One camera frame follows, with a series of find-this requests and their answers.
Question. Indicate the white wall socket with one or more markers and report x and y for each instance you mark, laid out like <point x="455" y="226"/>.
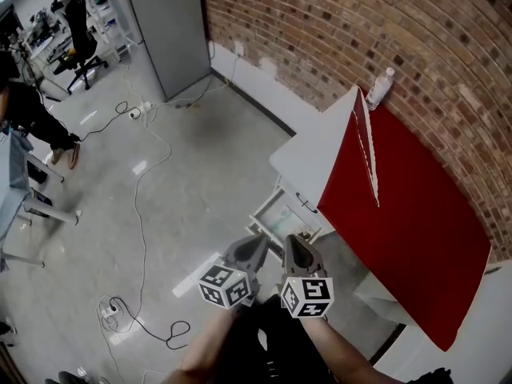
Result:
<point x="240" y="49"/>

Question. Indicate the white table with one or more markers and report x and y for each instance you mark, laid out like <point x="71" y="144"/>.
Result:
<point x="52" y="210"/>

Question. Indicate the tall grey cabinet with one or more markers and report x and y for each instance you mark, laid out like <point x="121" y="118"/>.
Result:
<point x="168" y="34"/>

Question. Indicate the person's black clothing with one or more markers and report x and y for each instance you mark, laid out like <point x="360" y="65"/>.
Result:
<point x="288" y="354"/>

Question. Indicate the clear plastic water bottle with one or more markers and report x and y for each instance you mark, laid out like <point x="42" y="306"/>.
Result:
<point x="378" y="92"/>

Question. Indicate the black office chair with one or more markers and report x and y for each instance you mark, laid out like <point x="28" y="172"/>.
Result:
<point x="78" y="30"/>

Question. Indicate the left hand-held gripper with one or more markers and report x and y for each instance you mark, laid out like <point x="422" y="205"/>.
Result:
<point x="224" y="288"/>

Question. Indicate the grey tablecloth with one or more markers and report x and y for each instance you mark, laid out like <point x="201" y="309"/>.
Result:
<point x="10" y="182"/>

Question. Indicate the brown picture book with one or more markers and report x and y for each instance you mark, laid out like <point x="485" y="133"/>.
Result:
<point x="304" y="232"/>

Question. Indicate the black mesh wastebasket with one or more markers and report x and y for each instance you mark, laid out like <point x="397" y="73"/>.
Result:
<point x="40" y="203"/>

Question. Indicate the white shelving unit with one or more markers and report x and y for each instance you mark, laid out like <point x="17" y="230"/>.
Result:
<point x="102" y="14"/>

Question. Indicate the person's right forearm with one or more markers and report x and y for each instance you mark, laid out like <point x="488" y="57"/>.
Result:
<point x="336" y="346"/>

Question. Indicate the white desk with red top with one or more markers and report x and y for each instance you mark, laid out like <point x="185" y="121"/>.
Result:
<point x="400" y="230"/>

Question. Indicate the white power strip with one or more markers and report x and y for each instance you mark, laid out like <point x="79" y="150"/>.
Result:
<point x="108" y="309"/>
<point x="142" y="110"/>

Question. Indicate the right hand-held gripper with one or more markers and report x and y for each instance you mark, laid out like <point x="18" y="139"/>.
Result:
<point x="308" y="296"/>

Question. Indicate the green and white book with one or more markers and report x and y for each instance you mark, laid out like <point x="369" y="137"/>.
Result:
<point x="282" y="218"/>

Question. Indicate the person's left forearm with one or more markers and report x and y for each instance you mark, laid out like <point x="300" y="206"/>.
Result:
<point x="208" y="346"/>

